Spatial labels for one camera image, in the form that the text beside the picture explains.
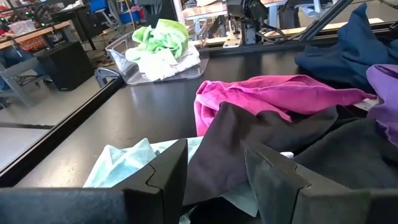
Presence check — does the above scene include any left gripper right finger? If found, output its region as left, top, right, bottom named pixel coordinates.
left=244, top=145, right=398, bottom=224

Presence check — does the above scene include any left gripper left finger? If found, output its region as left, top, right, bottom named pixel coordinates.
left=0, top=138, right=189, bottom=224

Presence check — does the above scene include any light blue towel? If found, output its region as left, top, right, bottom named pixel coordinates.
left=83, top=136, right=295, bottom=224

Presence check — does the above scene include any black towel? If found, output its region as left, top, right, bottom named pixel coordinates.
left=292, top=105, right=398, bottom=191
left=182, top=101, right=343, bottom=207

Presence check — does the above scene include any magenta towel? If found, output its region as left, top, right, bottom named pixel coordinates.
left=193, top=74, right=377, bottom=137

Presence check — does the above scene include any white towel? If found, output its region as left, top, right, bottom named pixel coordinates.
left=124, top=43, right=201, bottom=82

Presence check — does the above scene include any purple towel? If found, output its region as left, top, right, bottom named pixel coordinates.
left=366, top=64, right=398, bottom=147

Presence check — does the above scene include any navy blue towel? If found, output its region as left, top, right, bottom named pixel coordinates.
left=294, top=2, right=398, bottom=94

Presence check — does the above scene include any lime green towel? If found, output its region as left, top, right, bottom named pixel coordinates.
left=132, top=18, right=190, bottom=60

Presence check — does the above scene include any clear plastic basket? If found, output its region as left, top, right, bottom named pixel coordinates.
left=104, top=29, right=210, bottom=86

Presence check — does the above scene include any black cabinet box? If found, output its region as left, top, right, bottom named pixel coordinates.
left=33, top=40, right=96, bottom=92

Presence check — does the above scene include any blue plastic bin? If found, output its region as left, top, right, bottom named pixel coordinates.
left=119, top=11, right=146, bottom=25
left=89, top=0, right=110, bottom=13

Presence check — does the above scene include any wooden workbench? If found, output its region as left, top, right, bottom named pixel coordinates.
left=0, top=20, right=73, bottom=50

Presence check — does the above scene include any grey corner bracket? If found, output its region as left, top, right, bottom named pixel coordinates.
left=94, top=67, right=121, bottom=88

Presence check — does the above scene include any grey desk frame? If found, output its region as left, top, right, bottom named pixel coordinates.
left=0, top=57, right=43, bottom=108

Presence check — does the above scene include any black diagonal frame strut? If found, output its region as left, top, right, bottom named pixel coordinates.
left=298, top=0, right=354, bottom=41

